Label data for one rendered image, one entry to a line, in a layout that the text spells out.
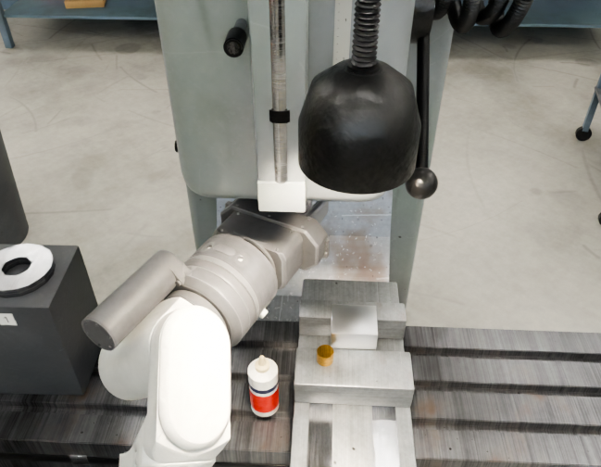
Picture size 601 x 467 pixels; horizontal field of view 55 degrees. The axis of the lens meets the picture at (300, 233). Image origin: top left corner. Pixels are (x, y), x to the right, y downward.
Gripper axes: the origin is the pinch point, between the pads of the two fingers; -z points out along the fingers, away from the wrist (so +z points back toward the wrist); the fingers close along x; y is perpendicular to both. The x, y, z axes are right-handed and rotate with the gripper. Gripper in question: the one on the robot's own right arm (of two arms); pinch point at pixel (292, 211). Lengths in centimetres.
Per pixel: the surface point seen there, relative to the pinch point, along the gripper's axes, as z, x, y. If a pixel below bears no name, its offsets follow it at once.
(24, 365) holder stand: 19.2, 31.3, 24.8
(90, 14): -247, 292, 98
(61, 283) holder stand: 12.4, 27.4, 13.4
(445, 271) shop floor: -136, 2, 122
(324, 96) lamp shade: 19.7, -12.7, -25.5
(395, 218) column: -41, -1, 29
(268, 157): 12.1, -4.4, -15.1
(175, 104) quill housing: 11.5, 4.8, -17.2
